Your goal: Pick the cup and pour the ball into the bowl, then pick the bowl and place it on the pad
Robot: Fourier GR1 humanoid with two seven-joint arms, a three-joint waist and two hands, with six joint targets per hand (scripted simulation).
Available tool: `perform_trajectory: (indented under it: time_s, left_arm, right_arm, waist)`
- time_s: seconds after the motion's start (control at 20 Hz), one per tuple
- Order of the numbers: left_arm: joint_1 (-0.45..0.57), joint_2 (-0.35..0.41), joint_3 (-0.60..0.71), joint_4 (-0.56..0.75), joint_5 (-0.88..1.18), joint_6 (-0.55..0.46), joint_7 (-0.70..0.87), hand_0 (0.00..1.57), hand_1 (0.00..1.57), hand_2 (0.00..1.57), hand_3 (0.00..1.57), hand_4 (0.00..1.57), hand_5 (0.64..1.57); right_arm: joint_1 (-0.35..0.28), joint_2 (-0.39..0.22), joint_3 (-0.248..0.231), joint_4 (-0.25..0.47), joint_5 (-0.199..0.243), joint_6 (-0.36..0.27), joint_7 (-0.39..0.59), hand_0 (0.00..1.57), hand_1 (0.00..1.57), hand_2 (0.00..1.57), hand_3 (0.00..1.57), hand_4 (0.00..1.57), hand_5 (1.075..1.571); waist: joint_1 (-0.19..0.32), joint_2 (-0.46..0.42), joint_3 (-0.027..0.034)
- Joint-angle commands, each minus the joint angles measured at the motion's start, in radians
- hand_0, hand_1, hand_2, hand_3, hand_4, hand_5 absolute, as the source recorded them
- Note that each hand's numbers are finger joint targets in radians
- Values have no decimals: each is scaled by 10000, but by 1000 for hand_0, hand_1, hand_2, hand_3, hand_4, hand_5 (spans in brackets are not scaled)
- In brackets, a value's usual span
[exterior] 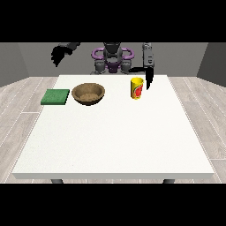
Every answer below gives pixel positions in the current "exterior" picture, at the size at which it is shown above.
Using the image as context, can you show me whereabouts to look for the brown wooden bowl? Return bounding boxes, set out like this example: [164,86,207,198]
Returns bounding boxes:
[71,82,106,106]

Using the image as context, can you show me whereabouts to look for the green square pad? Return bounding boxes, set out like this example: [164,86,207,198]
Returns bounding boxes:
[40,88,71,106]

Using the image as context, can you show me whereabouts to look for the yellow cup with melon print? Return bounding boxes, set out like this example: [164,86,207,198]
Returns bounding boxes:
[130,77,145,101]

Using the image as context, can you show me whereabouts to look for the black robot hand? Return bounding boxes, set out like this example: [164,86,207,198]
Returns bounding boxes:
[50,43,73,68]
[128,66,154,91]

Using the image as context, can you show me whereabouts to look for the grey robot trunk purple rings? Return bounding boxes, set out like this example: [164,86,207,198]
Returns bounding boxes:
[90,42,135,76]

